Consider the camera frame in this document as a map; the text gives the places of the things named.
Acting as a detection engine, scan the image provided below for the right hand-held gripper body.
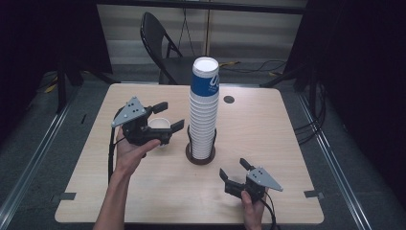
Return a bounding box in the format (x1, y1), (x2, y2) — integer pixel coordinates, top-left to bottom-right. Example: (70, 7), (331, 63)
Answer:
(243, 166), (284, 204)

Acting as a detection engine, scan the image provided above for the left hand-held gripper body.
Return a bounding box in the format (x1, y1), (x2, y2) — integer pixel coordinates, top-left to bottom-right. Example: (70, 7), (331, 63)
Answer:
(110, 96), (155, 148)

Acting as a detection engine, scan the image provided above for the blue-banded white paper cup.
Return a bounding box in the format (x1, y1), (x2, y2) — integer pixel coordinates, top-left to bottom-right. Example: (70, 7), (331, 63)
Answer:
(147, 117), (172, 148)

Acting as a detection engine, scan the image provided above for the stack of paper cups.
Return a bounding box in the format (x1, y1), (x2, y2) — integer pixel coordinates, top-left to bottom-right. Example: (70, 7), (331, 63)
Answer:
(189, 57), (220, 160)

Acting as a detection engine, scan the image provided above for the dark wire cup holder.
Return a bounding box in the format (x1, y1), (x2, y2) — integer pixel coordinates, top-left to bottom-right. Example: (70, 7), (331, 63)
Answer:
(185, 125), (218, 166)

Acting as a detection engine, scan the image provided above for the person's left hand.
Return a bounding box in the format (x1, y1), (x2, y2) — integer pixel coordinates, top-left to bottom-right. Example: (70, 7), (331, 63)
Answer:
(114, 127), (162, 180)

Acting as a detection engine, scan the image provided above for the person's right hand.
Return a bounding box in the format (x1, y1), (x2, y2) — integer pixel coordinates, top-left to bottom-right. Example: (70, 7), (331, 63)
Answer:
(239, 190), (268, 230)

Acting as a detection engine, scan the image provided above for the black folding chair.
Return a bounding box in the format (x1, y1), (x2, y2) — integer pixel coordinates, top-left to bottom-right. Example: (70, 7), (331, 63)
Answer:
(139, 11), (196, 85)

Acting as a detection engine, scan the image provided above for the black metal stand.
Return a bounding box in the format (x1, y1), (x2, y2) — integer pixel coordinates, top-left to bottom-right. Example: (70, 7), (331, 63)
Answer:
(56, 60), (121, 114)
(259, 63), (320, 108)

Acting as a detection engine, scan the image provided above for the dark horizontal beam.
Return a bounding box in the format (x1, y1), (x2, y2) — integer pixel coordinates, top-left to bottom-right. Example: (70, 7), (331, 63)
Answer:
(95, 0), (309, 15)

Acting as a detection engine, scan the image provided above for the black curtain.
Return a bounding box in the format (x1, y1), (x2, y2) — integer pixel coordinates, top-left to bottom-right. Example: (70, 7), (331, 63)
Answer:
(0, 0), (113, 142)
(283, 0), (406, 205)

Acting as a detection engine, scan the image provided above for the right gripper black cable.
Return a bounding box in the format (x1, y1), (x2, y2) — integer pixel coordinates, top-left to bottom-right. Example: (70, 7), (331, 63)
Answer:
(262, 190), (279, 230)

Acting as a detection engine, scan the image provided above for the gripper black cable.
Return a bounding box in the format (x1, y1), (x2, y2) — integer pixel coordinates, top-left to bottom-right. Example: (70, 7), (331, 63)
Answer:
(262, 190), (279, 230)
(107, 106), (126, 185)

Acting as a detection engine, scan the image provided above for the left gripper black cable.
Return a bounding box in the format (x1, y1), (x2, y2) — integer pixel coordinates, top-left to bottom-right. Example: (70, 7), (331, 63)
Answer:
(107, 106), (126, 185)

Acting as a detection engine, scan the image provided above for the metal floor rail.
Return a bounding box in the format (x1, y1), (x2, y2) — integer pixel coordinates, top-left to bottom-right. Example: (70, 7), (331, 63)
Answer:
(0, 95), (73, 224)
(296, 92), (372, 230)

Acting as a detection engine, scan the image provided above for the bundle of black floor cables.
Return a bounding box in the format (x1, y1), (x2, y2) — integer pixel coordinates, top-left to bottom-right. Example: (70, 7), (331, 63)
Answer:
(293, 80), (327, 146)

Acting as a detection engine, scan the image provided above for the hanging black cable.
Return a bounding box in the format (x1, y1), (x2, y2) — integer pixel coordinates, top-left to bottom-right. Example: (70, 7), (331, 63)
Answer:
(177, 8), (194, 56)

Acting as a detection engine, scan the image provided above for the thin black floor cable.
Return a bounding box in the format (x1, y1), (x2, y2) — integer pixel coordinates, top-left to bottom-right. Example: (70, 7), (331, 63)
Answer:
(237, 59), (287, 75)

